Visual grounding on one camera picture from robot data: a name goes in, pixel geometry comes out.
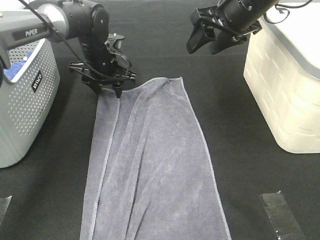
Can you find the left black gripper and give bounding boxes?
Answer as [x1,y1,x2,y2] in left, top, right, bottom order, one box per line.
[68,48,136,99]

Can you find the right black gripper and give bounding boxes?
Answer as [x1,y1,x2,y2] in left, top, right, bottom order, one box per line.
[186,0,262,55]

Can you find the grey-purple microfibre towel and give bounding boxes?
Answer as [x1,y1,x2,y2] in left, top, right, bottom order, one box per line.
[80,77,231,240]

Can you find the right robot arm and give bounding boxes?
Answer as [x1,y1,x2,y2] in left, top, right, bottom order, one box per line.
[186,0,277,55]

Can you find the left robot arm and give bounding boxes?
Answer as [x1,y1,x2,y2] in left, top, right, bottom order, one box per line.
[0,0,136,98]

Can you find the cream lidded storage box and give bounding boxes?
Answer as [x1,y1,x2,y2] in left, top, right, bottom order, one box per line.
[243,20,320,154]

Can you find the grey perforated laundry basket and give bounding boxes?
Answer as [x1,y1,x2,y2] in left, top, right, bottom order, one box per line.
[0,11,62,169]

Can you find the blue cloth in basket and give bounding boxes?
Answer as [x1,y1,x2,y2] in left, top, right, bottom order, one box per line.
[4,51,33,82]

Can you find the left clear tape strip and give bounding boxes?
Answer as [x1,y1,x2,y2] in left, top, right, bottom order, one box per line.
[0,195,12,225]

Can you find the clear tape strip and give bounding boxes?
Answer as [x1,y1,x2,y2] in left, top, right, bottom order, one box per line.
[259,191,306,240]
[0,195,12,225]

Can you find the black table cloth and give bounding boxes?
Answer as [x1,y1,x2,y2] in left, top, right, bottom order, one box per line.
[0,0,320,240]

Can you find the right clear tape strip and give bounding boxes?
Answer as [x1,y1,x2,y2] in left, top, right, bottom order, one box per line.
[259,191,306,240]

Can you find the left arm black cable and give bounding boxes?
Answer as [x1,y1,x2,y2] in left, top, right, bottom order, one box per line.
[17,0,137,87]

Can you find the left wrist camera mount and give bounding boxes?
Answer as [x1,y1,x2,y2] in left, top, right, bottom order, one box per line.
[105,33,125,54]

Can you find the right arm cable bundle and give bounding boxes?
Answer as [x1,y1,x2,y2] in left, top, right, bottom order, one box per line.
[263,0,315,25]

